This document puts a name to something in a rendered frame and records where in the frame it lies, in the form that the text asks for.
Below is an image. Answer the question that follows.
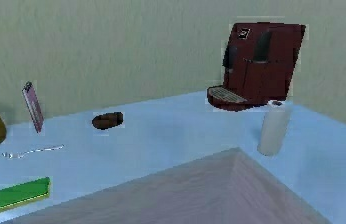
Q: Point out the brown potato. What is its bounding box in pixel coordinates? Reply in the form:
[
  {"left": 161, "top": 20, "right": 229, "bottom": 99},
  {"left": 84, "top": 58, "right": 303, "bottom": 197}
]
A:
[{"left": 91, "top": 111, "right": 125, "bottom": 131}]

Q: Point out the dark red coffee machine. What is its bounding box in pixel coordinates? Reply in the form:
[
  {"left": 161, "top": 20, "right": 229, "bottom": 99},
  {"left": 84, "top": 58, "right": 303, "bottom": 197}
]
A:
[{"left": 206, "top": 22, "right": 307, "bottom": 112}]

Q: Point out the white paper towel roll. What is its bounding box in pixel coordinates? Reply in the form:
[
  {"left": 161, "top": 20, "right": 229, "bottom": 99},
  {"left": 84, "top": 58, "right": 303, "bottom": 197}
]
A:
[{"left": 256, "top": 99, "right": 293, "bottom": 157}]

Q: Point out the green sponge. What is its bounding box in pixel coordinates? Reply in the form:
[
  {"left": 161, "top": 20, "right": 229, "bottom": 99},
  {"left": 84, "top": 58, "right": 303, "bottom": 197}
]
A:
[{"left": 0, "top": 176, "right": 52, "bottom": 215}]

